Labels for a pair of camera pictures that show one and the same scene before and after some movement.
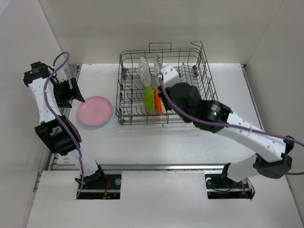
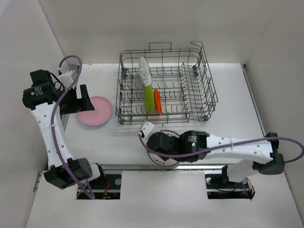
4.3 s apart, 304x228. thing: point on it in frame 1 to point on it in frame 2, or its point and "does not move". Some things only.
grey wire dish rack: (138, 100) does not move
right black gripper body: (167, 91) to (174, 153)
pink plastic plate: (96, 111) does not move
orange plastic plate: (157, 101) does not move
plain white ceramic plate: (157, 65) to (171, 131)
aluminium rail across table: (173, 166) does not move
